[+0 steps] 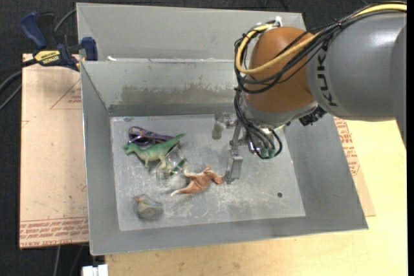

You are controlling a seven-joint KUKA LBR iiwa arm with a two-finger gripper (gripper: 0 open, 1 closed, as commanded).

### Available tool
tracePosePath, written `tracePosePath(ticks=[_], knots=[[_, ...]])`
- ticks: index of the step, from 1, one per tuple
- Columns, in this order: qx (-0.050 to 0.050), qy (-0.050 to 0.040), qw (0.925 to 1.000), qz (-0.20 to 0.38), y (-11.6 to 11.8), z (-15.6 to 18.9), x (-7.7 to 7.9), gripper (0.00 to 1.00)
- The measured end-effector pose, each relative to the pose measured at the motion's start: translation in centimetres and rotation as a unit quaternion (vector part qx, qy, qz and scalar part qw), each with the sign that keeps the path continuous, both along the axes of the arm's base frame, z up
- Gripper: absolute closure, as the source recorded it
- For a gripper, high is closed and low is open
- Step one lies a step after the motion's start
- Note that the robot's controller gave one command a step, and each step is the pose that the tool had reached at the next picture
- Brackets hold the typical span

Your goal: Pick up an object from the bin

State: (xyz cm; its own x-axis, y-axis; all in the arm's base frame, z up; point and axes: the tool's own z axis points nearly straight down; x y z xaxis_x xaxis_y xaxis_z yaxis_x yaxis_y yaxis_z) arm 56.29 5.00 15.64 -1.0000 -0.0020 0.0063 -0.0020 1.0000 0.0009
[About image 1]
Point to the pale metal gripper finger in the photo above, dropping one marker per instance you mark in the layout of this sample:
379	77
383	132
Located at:
235	167
218	130

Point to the grey metal bin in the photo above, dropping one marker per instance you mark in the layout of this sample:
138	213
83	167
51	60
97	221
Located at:
246	203

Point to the brown toy animal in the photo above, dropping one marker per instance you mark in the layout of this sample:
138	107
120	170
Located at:
199	182

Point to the clear glass thing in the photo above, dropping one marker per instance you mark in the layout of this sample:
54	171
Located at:
176	168

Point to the green toy dinosaur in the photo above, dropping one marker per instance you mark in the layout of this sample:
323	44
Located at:
155	152

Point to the purple sunglasses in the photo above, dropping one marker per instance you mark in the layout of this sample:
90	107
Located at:
139	133

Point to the grey toy bird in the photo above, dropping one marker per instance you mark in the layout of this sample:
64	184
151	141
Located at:
148	208

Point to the brown cardboard board, red print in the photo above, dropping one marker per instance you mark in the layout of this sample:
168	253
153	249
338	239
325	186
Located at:
51	145

